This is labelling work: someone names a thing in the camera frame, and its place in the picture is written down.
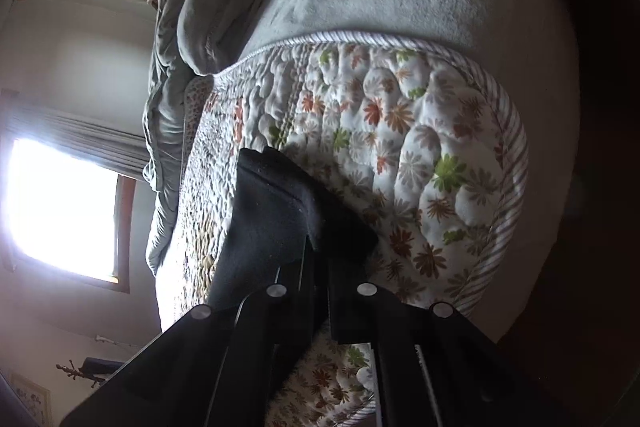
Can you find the framed wall picture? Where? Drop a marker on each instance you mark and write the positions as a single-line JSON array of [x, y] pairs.
[[32, 399]]

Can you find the dark grey curtain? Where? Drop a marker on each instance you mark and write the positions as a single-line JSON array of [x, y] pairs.
[[90, 134]]

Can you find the dark garment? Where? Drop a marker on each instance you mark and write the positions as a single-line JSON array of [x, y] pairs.
[[102, 364]]

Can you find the black pants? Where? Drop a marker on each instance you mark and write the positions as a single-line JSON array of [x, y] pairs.
[[270, 217]]

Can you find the floral quilt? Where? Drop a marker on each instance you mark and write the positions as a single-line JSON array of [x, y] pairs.
[[400, 132]]

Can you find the window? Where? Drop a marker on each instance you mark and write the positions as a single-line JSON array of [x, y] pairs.
[[60, 207]]

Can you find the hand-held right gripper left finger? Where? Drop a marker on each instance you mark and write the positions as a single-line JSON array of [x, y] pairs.
[[295, 307]]

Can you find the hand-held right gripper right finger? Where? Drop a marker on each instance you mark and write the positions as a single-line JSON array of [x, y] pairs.
[[350, 317]]

